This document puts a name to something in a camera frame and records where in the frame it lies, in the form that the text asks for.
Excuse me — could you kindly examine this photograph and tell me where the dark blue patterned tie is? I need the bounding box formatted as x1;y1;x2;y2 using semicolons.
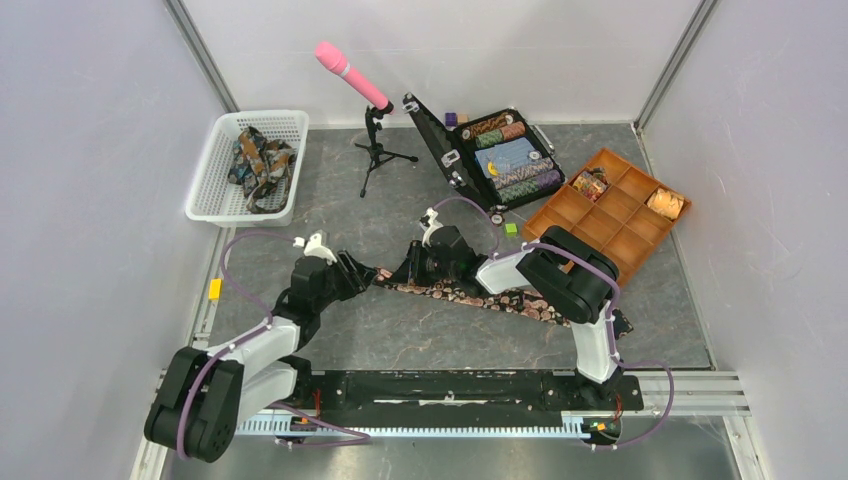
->
227;126;297;214

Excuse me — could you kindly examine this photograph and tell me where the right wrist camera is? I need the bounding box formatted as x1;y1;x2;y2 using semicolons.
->
419;207;444;247

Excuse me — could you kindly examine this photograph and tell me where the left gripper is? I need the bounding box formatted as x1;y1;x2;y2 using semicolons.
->
313;248;378;312

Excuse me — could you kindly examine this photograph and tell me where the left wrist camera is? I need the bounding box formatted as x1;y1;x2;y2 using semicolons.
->
293;230;338;265

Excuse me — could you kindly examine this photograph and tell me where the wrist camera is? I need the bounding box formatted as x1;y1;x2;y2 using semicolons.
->
293;230;338;265
419;207;444;247

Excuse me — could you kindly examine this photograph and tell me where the rolled tan patterned tie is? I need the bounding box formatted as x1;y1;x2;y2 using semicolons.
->
645;187;687;221

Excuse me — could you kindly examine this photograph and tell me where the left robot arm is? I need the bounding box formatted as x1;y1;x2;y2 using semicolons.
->
143;251;378;463

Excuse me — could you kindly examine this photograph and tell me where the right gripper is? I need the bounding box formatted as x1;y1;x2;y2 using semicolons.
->
390;240;459;287

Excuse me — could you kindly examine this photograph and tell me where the loose poker chip stack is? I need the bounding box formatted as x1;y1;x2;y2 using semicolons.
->
489;205;508;226

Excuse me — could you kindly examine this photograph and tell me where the orange compartment tray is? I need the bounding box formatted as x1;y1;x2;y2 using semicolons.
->
521;148;691;286

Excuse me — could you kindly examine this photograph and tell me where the black poker chip case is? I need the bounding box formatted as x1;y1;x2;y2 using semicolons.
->
403;93;566;213

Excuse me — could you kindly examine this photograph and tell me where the rolled dark patterned tie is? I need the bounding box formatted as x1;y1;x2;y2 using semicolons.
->
571;167;610;202

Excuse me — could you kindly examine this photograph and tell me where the white plastic basket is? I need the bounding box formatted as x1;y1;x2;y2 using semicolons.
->
185;109;310;228

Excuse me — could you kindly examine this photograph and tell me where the black tripod stand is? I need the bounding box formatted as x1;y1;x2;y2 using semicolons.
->
354;102;419;198

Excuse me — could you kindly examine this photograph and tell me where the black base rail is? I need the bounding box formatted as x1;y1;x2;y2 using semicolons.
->
286;370;644;429

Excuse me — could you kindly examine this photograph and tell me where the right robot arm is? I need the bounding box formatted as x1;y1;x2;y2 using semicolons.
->
377;226;632;410

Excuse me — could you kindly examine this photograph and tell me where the black floral tie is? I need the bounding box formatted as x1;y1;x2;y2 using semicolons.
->
370;266;634;339

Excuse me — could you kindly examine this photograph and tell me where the pink microphone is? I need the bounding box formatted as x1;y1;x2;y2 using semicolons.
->
314;41;394;114

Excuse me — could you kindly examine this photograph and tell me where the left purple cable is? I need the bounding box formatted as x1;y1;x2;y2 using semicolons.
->
175;229;372;462

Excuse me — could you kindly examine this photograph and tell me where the yellow block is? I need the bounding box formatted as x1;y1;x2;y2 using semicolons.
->
207;278;223;301

